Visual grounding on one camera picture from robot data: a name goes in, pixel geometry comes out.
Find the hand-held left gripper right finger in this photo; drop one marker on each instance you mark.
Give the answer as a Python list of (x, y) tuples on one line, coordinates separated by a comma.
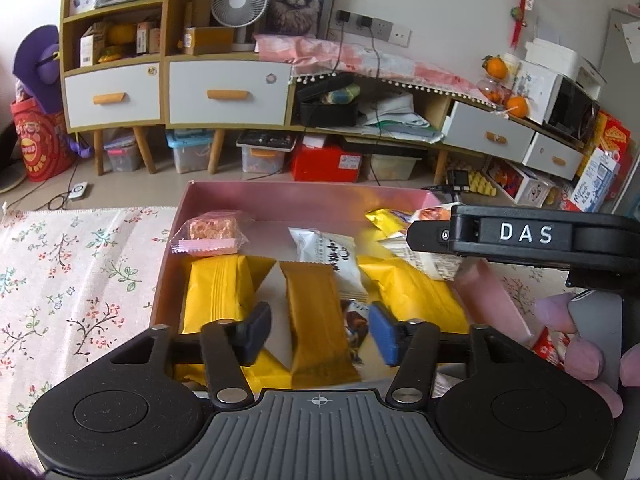
[(384, 332)]

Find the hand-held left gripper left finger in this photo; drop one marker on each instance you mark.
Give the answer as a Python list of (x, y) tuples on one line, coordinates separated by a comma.
[(255, 332)]

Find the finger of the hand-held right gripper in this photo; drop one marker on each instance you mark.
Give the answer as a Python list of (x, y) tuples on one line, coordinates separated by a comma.
[(427, 235)]

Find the red and white nut packet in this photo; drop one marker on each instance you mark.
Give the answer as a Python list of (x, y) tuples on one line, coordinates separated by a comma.
[(430, 214)]

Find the white and silver snack packet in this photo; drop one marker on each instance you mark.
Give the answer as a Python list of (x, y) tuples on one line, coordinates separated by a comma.
[(425, 262)]

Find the dark printed snack packet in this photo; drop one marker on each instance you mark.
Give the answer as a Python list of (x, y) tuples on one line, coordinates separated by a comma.
[(356, 327)]

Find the thin yellow snack packet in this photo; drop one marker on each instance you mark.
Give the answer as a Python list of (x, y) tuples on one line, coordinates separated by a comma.
[(392, 221)]

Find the large yellow snack packet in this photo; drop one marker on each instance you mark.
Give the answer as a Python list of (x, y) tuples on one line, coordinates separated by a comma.
[(420, 295), (215, 290)]

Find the small mustard snack packet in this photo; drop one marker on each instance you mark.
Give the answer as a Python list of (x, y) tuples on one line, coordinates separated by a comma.
[(315, 320)]

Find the white and blue snack packet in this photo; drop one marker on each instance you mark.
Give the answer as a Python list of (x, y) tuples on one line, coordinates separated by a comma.
[(330, 260)]

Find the pink cake snack packet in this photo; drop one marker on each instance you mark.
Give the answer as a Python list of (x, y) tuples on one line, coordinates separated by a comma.
[(210, 232)]

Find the red snack packet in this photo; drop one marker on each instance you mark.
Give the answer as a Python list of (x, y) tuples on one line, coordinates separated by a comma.
[(550, 350)]

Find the pink cardboard box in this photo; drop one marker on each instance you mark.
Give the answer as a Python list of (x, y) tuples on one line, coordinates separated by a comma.
[(300, 200)]

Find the person's right hand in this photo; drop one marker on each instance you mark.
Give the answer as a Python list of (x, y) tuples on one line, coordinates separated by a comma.
[(582, 360)]

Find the blue and white carton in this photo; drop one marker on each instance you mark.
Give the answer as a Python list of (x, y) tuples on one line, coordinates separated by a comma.
[(595, 182)]

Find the yellow egg tray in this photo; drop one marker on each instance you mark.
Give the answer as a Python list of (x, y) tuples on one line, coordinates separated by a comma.
[(482, 184)]

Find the clear storage bin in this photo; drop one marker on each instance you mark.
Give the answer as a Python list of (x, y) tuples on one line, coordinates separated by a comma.
[(395, 166), (122, 155)]

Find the red and white gift box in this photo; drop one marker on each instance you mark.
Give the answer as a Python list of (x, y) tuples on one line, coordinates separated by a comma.
[(522, 182)]

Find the red and yellow box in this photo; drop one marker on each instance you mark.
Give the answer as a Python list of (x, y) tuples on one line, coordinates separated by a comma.
[(612, 135)]

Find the low wooden cabinet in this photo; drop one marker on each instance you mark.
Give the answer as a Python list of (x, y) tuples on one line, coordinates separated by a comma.
[(450, 125)]

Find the pile of papers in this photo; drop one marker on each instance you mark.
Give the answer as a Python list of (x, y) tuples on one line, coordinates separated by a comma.
[(400, 120)]

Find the red storage box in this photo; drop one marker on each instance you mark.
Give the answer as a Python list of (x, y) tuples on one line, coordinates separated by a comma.
[(325, 162)]

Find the white microwave oven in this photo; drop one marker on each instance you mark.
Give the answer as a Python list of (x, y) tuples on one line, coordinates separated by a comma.
[(572, 110)]

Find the orange fruit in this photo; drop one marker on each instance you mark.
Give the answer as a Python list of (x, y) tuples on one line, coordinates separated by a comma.
[(494, 66), (517, 106)]

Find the white printed box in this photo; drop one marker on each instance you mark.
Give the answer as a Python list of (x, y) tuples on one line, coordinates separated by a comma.
[(534, 90)]

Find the bag of small oranges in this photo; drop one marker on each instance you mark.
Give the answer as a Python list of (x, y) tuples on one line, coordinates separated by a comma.
[(494, 91)]

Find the black storage box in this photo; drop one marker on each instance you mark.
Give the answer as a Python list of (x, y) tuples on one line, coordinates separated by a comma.
[(327, 105)]

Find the pink cloth cover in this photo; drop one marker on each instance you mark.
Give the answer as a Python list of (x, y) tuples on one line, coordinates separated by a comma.
[(390, 62)]

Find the floral tablecloth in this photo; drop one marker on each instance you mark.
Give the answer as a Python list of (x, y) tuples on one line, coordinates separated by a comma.
[(75, 285)]

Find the blue lidded storage bin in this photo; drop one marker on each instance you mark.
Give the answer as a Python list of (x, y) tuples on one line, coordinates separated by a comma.
[(189, 152)]

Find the white power adapter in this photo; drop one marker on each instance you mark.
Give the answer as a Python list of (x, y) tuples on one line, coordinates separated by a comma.
[(78, 191)]

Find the framed cat picture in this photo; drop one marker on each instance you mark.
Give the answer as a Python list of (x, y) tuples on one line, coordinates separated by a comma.
[(300, 2)]

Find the red round gift bag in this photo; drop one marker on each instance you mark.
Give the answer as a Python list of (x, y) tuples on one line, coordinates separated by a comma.
[(40, 145)]

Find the brown cardboard box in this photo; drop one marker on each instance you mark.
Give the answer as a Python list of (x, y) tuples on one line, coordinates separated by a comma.
[(209, 41)]

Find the white desk fan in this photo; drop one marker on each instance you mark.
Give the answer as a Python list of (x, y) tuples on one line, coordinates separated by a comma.
[(239, 2)]

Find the wooden shelf cabinet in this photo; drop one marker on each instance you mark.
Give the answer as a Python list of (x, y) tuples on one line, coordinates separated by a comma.
[(165, 35)]

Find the yellow fruit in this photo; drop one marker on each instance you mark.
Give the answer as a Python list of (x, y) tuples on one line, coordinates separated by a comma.
[(121, 35)]

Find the small white product box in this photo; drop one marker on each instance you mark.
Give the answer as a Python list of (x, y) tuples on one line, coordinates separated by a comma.
[(91, 47)]

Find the purple plush toy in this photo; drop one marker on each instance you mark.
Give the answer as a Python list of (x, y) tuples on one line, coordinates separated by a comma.
[(40, 65)]

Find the white wall socket strip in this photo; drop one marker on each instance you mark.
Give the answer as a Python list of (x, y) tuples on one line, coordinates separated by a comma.
[(390, 32)]

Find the red wall ornament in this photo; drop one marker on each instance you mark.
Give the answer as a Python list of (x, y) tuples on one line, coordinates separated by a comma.
[(522, 0)]

